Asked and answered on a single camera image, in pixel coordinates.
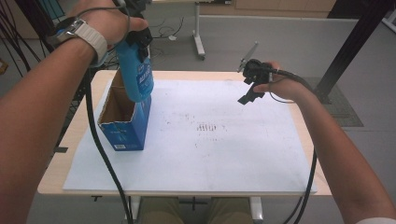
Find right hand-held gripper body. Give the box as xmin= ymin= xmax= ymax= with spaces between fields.
xmin=237 ymin=41 xmax=278 ymax=86

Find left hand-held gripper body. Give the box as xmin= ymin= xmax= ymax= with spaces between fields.
xmin=113 ymin=0 xmax=151 ymax=21

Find blue plastic bottle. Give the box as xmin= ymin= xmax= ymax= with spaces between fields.
xmin=116 ymin=39 xmax=155 ymax=104

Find blue cardboard box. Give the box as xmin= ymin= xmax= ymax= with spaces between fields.
xmin=97 ymin=68 xmax=153 ymax=152

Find person's right hand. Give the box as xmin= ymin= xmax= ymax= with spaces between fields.
xmin=253 ymin=61 xmax=304 ymax=103

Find person's left hand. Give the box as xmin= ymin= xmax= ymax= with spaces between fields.
xmin=69 ymin=0 xmax=149 ymax=50

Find white background desk leg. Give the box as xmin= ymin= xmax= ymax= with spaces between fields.
xmin=191 ymin=1 xmax=207 ymax=61

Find white table mat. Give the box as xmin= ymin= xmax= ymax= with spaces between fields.
xmin=63 ymin=78 xmax=318 ymax=194

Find black metal stand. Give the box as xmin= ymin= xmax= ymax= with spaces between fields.
xmin=314 ymin=0 xmax=389 ymax=105

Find white table leg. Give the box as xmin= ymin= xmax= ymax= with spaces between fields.
xmin=248 ymin=196 xmax=264 ymax=224
xmin=129 ymin=195 xmax=142 ymax=224

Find person's right leg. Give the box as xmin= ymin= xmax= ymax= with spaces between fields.
xmin=206 ymin=196 xmax=255 ymax=224

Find person's leg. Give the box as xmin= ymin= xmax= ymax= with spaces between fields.
xmin=206 ymin=196 xmax=255 ymax=224
xmin=138 ymin=196 xmax=182 ymax=224

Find person's left leg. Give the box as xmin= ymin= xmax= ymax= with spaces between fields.
xmin=138 ymin=196 xmax=182 ymax=224

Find loose floor cable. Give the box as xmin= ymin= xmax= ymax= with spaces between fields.
xmin=151 ymin=17 xmax=185 ymax=41

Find wristwatch with white strap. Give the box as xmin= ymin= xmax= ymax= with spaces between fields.
xmin=46 ymin=18 xmax=109 ymax=65

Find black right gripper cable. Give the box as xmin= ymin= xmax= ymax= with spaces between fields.
xmin=270 ymin=68 xmax=318 ymax=224

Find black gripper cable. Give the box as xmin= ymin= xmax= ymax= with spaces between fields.
xmin=270 ymin=68 xmax=318 ymax=224
xmin=84 ymin=67 xmax=134 ymax=224

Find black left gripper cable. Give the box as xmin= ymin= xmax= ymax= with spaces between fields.
xmin=84 ymin=67 xmax=134 ymax=224

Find bundle of black cables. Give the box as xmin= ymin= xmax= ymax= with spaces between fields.
xmin=0 ymin=0 xmax=43 ymax=77

